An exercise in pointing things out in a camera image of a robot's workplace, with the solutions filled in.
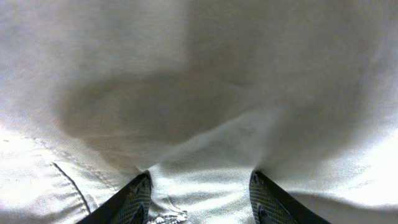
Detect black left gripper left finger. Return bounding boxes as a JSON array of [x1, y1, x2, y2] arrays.
[[78, 172, 152, 224]]

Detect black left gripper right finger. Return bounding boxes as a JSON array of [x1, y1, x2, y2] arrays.
[[249, 170, 330, 224]]

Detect khaki shorts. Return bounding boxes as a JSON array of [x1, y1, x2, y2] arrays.
[[1, 1, 397, 223]]

